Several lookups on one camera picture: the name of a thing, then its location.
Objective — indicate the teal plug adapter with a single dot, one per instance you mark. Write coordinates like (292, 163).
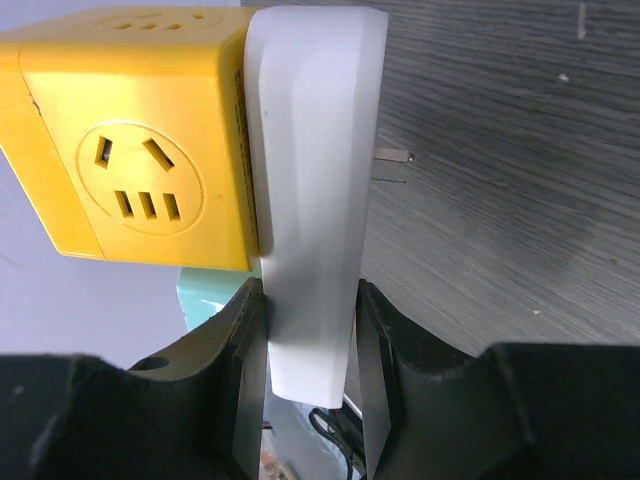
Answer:
(203, 293)

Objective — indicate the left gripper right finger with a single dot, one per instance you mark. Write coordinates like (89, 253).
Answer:
(516, 411)

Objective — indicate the white square power socket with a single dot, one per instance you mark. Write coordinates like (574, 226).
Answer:
(313, 78)

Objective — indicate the yellow cube plug adapter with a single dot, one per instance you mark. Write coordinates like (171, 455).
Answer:
(126, 128)

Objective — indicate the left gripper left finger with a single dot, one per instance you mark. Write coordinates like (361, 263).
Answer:
(193, 410)

